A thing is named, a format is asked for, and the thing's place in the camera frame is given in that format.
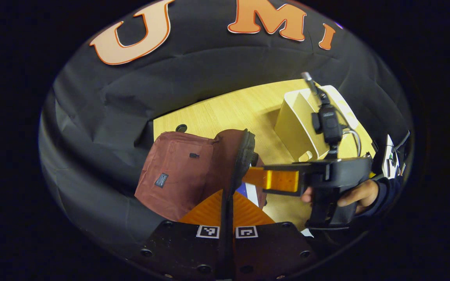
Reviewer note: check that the white bookshelf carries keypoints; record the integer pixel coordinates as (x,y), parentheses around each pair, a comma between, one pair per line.
(291,125)

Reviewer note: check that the blue cover book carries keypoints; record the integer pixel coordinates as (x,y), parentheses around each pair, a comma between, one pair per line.
(250,193)

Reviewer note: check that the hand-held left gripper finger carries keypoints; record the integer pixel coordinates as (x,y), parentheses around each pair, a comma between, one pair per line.
(232,253)
(222,253)

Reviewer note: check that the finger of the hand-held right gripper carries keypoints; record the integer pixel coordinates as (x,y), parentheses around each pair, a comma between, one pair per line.
(279,179)

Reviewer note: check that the maroon schoolbag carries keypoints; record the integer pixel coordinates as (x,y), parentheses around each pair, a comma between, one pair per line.
(178,168)

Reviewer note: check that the white board with dark parts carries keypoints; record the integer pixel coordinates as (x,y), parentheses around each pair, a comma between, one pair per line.
(390,156)

